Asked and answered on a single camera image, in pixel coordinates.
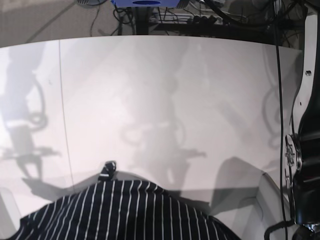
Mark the blue box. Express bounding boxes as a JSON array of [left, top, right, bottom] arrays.
[[111, 0, 180, 8]]

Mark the navy white striped t-shirt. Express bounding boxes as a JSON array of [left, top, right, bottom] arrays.
[[12, 161, 237, 240]]

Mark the grey monitor edge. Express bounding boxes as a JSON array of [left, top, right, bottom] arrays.
[[259, 173, 284, 224]]

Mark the black power strip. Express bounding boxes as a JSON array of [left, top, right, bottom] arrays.
[[149, 13, 251, 27]]

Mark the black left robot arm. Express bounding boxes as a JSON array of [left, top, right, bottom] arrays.
[[264, 0, 320, 240]]

